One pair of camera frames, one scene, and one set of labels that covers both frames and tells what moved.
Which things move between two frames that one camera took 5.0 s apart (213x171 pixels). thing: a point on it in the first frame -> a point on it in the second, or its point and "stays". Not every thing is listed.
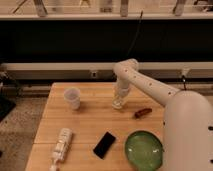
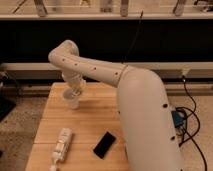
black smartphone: (104, 144) stays
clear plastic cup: (72, 95) stays
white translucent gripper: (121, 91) -> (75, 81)
